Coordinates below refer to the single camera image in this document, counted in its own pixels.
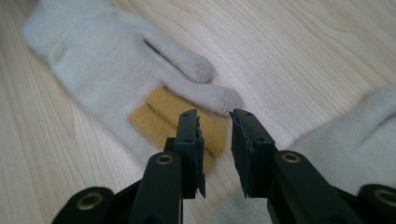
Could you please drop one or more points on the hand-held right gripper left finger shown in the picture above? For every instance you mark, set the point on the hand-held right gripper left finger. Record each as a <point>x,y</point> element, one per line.
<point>190,155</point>

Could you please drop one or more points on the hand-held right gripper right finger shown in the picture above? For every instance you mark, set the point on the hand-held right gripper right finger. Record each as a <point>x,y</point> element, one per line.
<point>252,161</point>

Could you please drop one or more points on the white knit glove mustard fingers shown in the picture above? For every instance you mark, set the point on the white knit glove mustard fingers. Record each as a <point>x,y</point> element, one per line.
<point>342,149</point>
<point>93,62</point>

